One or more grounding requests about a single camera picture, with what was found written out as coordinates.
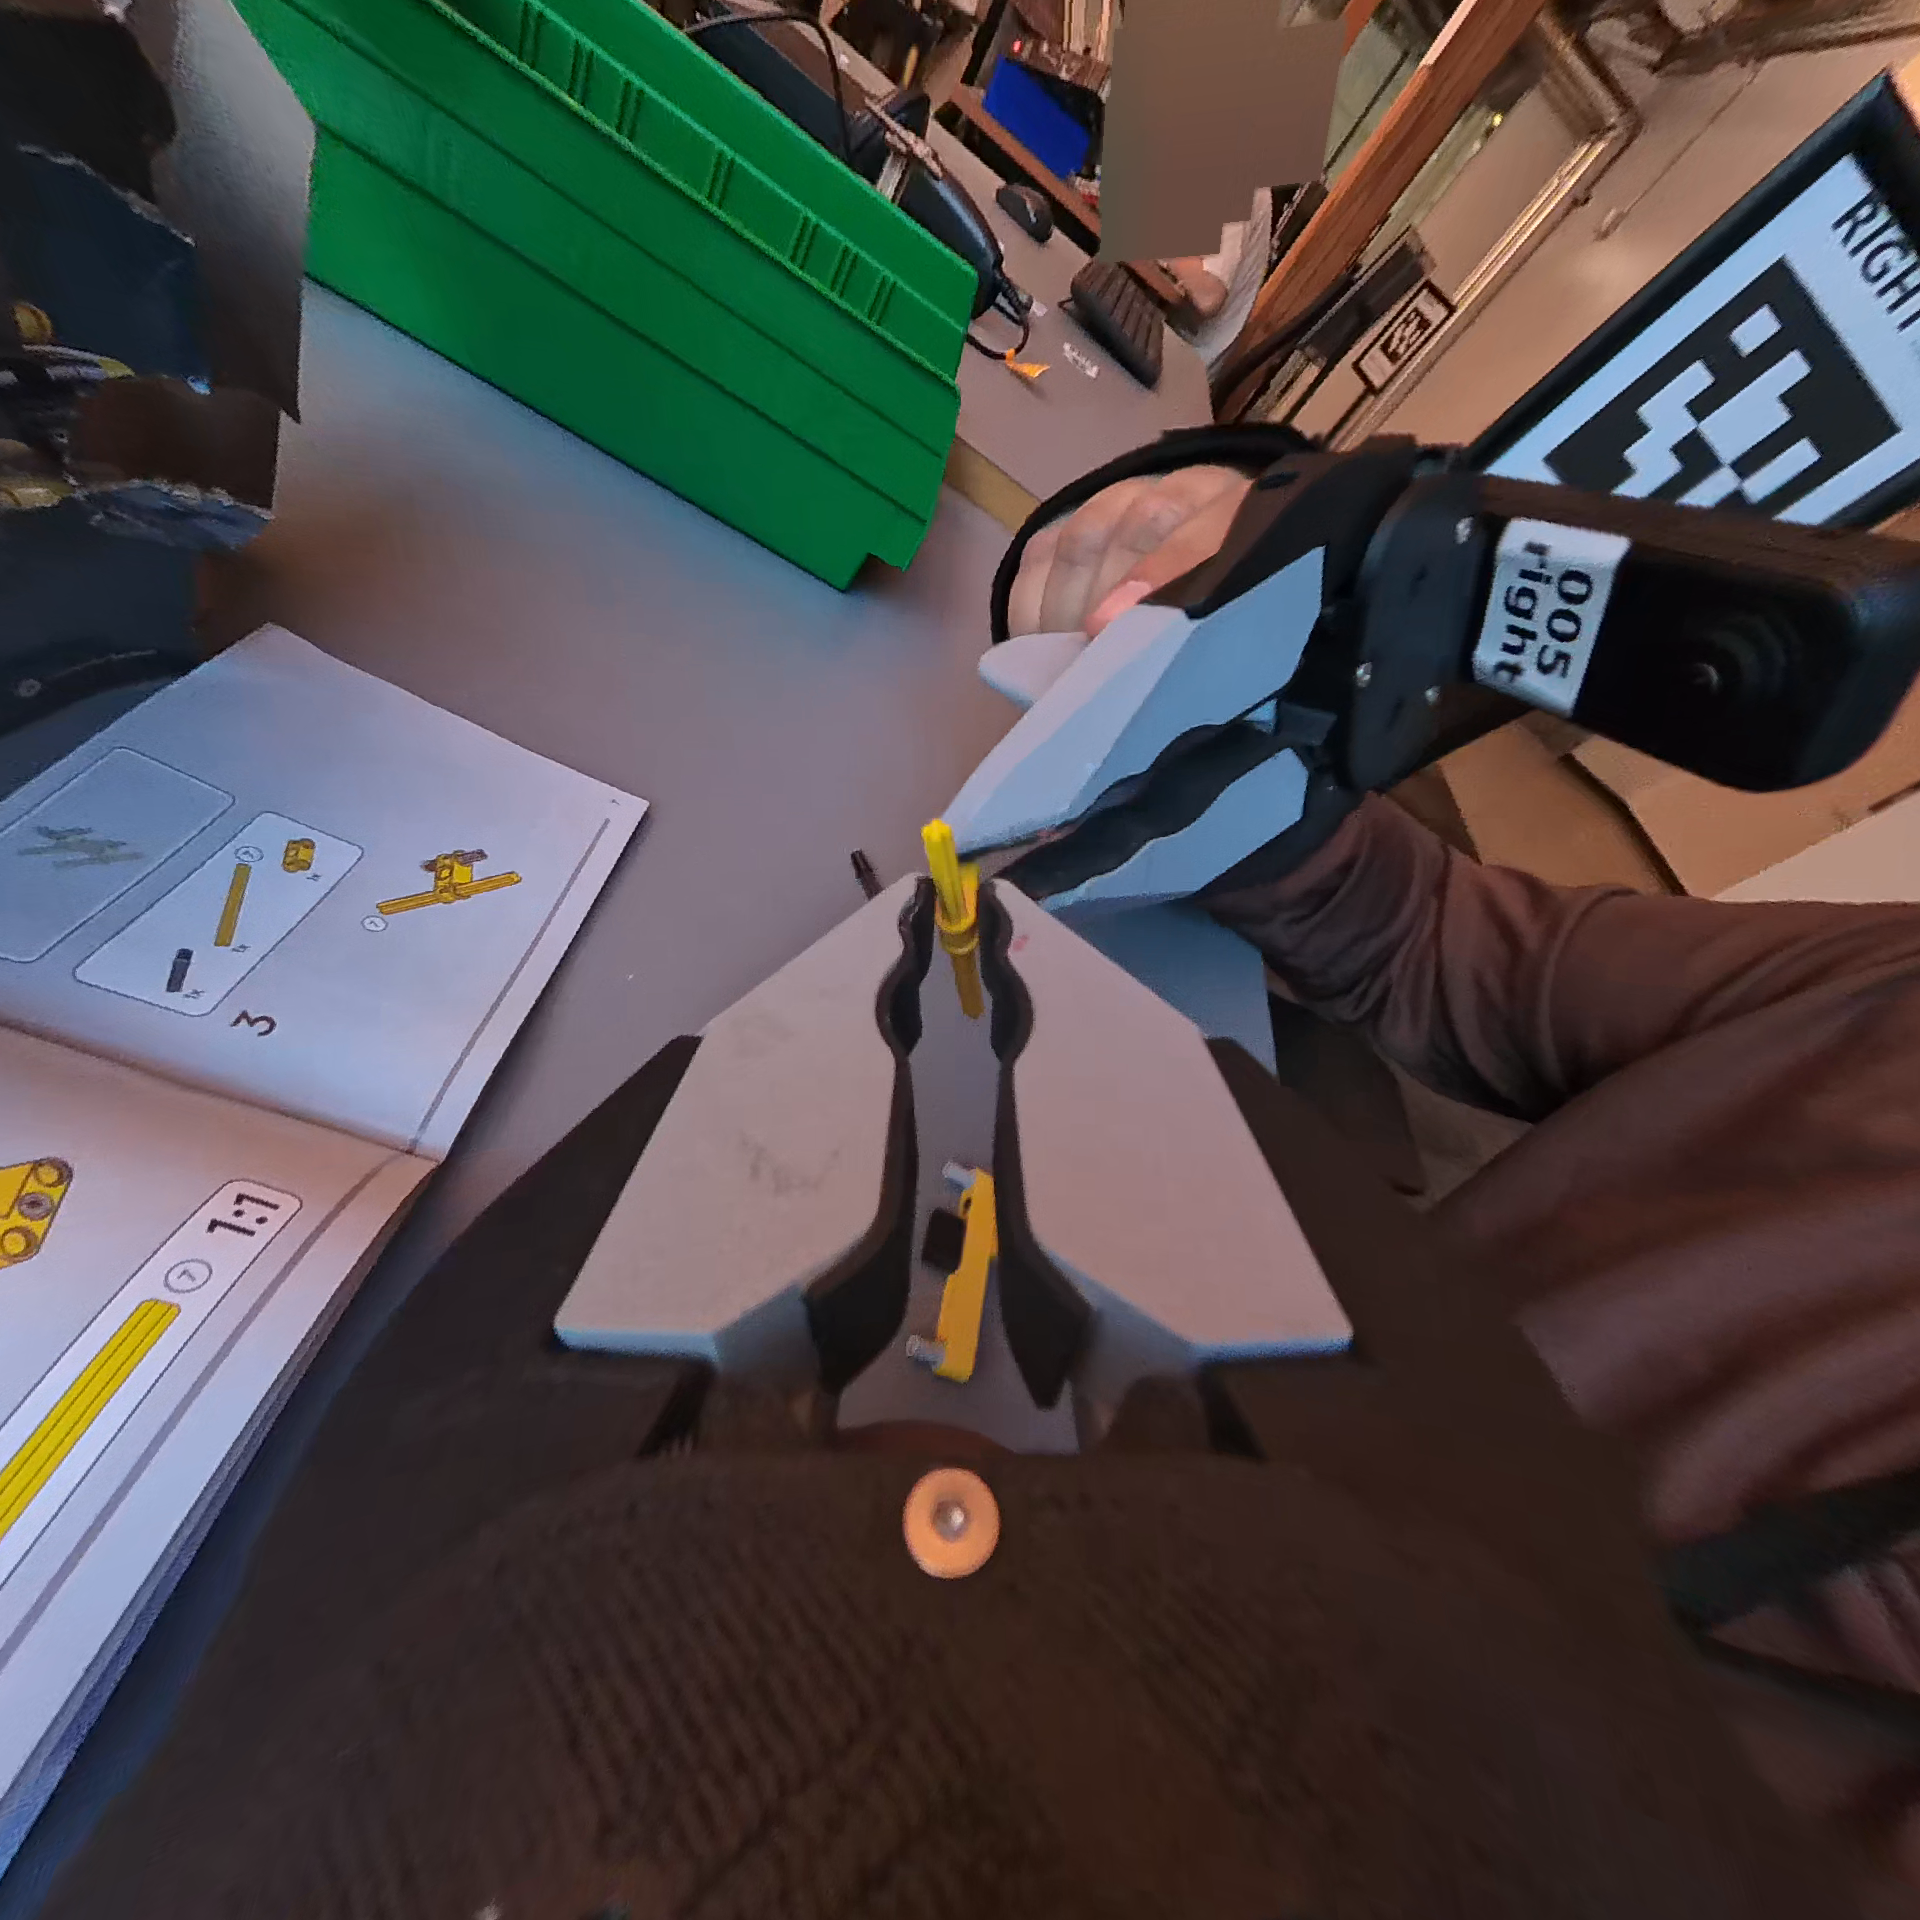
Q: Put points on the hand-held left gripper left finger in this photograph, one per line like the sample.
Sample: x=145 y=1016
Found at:
x=735 y=1185

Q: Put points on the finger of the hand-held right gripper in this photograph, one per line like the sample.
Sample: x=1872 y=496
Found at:
x=1170 y=690
x=1201 y=840

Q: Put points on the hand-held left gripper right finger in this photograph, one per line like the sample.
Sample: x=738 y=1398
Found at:
x=1170 y=1185

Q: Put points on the yellow lego axle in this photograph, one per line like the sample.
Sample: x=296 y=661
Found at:
x=954 y=930

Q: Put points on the person's right forearm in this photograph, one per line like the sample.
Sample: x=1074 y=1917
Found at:
x=1576 y=975

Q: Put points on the yellow lego beam assembly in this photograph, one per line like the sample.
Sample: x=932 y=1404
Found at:
x=967 y=1290

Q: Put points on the lego instruction booklet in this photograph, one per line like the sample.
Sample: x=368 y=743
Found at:
x=375 y=975

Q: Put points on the person's right hand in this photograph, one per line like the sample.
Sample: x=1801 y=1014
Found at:
x=1108 y=540

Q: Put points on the flat cardboard sheet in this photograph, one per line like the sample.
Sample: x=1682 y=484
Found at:
x=1650 y=820

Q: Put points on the black keyboard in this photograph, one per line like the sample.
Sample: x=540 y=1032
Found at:
x=1118 y=324

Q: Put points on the small framed printed tag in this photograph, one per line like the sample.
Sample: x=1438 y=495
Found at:
x=1401 y=333

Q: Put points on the black computer mouse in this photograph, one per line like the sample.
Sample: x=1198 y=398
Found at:
x=1025 y=213

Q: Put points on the person's brown clothing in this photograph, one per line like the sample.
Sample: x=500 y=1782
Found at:
x=1723 y=1350

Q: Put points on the green plastic bin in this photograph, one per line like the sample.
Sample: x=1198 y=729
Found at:
x=628 y=338
x=674 y=166
x=628 y=450

